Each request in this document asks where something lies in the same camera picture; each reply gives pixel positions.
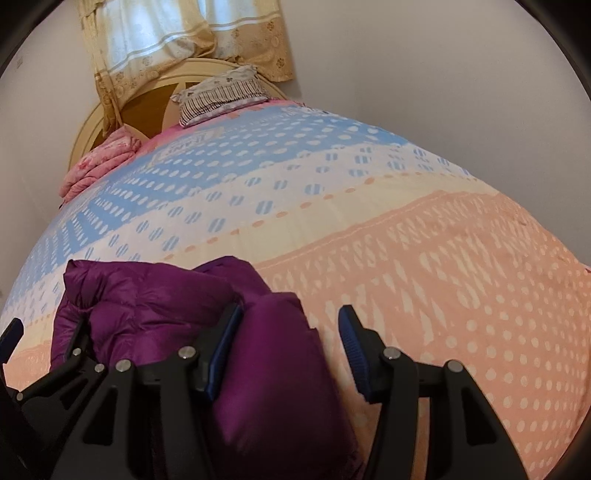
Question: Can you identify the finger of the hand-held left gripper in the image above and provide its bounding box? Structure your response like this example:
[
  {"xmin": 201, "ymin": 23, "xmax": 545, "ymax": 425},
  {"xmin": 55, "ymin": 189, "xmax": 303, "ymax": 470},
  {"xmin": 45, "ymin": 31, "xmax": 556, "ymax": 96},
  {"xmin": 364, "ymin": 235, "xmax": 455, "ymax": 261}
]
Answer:
[
  {"xmin": 0, "ymin": 318, "xmax": 25, "ymax": 370},
  {"xmin": 14, "ymin": 316, "xmax": 108, "ymax": 418}
]

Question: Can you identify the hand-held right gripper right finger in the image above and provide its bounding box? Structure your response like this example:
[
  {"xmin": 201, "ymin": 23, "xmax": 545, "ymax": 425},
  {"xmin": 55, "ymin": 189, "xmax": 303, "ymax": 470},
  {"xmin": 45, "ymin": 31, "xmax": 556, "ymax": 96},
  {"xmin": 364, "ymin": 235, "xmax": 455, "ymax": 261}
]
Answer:
[{"xmin": 338, "ymin": 305, "xmax": 529, "ymax": 480}]

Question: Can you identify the striped floral pillow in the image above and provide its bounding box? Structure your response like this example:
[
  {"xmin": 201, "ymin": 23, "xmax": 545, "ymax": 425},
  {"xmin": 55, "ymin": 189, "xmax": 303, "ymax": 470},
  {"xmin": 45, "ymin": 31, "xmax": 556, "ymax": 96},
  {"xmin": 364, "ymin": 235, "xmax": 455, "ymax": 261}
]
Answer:
[{"xmin": 171, "ymin": 65, "xmax": 269, "ymax": 127}]

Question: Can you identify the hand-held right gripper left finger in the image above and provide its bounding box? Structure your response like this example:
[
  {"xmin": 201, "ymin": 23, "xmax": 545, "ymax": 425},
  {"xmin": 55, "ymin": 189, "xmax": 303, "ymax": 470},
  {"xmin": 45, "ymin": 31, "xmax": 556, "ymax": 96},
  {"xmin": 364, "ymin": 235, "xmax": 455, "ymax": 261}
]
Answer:
[{"xmin": 50, "ymin": 302, "xmax": 245, "ymax": 480}]

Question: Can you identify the beige patterned curtain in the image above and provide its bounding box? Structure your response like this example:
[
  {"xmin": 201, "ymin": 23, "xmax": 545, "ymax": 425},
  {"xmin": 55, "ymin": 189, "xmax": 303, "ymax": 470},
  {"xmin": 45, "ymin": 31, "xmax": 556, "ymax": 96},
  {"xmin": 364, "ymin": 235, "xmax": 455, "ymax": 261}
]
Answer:
[{"xmin": 76, "ymin": 0, "xmax": 296, "ymax": 134}]

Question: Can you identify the purple down jacket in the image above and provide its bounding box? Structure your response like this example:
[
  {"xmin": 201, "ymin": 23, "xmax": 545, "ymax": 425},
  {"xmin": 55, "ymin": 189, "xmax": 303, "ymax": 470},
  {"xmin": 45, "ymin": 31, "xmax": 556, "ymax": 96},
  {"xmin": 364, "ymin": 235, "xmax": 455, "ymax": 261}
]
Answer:
[{"xmin": 50, "ymin": 256, "xmax": 365, "ymax": 480}]

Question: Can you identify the cream wooden headboard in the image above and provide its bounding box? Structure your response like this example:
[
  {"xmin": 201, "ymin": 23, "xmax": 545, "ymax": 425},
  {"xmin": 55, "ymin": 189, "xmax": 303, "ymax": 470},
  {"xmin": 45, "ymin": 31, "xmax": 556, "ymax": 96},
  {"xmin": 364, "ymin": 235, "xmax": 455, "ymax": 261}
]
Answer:
[{"xmin": 69, "ymin": 58, "xmax": 289, "ymax": 167}]

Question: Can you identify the pastel dotted bedspread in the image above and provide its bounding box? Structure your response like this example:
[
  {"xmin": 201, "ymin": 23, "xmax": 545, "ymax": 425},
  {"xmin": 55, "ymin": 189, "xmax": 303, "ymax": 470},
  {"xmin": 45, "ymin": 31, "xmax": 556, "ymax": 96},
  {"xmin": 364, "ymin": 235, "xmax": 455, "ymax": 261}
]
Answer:
[{"xmin": 0, "ymin": 99, "xmax": 591, "ymax": 480}]

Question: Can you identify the pink folded quilt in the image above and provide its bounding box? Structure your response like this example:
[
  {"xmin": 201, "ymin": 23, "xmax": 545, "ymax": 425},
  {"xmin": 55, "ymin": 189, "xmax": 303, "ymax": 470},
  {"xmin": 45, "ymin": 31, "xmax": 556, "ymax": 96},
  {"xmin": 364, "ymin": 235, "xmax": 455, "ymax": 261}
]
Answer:
[{"xmin": 59, "ymin": 127, "xmax": 143, "ymax": 199}]

